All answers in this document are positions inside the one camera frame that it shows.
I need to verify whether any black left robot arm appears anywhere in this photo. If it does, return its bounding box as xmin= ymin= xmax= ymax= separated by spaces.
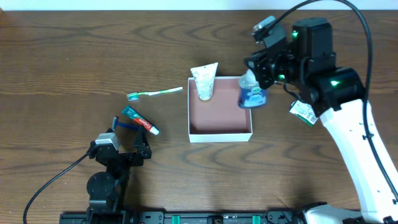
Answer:
xmin=85 ymin=126 xmax=152 ymax=224

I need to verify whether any black camera cable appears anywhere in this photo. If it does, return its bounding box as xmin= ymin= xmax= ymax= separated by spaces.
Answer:
xmin=22 ymin=152 xmax=91 ymax=224
xmin=270 ymin=0 xmax=398 ymax=203

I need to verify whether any blue disposable razor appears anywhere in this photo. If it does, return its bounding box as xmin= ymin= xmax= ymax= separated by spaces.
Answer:
xmin=111 ymin=116 xmax=139 ymax=131

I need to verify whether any black left camera cable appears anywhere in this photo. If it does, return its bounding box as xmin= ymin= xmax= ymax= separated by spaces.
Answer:
xmin=22 ymin=152 xmax=91 ymax=224

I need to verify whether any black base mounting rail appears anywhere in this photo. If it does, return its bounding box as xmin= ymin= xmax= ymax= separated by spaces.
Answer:
xmin=59 ymin=210 xmax=306 ymax=224

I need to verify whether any green white toothbrush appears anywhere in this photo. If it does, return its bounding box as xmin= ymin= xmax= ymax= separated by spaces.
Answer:
xmin=127 ymin=86 xmax=183 ymax=101

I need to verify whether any black right camera cable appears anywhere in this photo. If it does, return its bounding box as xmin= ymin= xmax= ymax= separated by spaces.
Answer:
xmin=270 ymin=0 xmax=398 ymax=203

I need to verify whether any white box with pink interior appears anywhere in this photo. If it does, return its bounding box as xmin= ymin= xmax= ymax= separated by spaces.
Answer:
xmin=187 ymin=77 xmax=253 ymax=143

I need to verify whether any white green labelled packet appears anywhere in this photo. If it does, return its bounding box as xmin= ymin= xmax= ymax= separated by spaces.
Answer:
xmin=289 ymin=100 xmax=318 ymax=126

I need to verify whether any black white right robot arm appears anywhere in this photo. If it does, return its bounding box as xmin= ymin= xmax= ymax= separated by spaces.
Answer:
xmin=244 ymin=16 xmax=397 ymax=223

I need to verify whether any red green toothpaste tube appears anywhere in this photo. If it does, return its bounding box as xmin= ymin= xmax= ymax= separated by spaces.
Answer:
xmin=121 ymin=106 xmax=160 ymax=135

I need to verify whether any white lotion tube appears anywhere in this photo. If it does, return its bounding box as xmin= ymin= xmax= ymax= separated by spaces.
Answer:
xmin=190 ymin=62 xmax=218 ymax=101

